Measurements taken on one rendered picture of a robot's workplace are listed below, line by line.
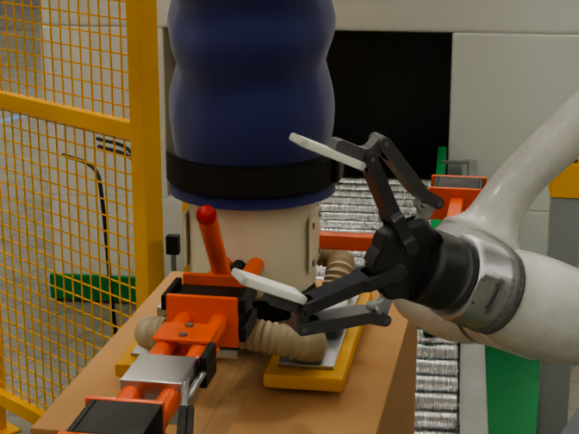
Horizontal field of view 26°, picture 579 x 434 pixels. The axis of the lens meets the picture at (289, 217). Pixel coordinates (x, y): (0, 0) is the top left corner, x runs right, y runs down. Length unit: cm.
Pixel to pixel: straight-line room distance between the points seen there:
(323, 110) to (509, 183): 28
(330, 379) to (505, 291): 38
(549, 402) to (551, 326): 146
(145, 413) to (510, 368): 309
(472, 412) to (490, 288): 117
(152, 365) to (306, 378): 34
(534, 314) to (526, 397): 270
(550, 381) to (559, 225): 34
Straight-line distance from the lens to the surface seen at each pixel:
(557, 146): 143
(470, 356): 264
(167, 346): 132
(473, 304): 122
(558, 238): 261
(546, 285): 126
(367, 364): 166
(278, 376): 155
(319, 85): 158
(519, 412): 385
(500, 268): 123
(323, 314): 120
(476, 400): 243
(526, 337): 127
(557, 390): 272
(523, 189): 144
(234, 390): 158
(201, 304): 141
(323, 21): 157
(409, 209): 392
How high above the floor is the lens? 157
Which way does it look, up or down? 16 degrees down
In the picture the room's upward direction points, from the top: straight up
